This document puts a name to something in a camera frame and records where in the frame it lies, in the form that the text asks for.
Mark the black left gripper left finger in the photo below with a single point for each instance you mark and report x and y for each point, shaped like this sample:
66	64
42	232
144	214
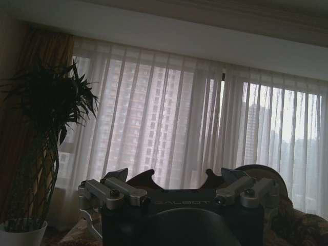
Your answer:
112	191

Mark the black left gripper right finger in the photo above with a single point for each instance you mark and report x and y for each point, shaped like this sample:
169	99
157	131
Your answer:
243	189

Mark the brown patterned sofa cushion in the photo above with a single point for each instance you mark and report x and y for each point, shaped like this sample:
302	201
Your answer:
294	223

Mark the sheer white curtain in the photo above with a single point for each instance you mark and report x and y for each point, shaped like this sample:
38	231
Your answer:
189	120

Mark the tall green potted plant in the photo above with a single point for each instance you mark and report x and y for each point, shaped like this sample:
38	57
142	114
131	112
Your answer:
43	133

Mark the white round plant pot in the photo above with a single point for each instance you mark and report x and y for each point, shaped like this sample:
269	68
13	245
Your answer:
24	234

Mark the brown drape curtain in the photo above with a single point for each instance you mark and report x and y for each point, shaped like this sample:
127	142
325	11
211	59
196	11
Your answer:
30	128

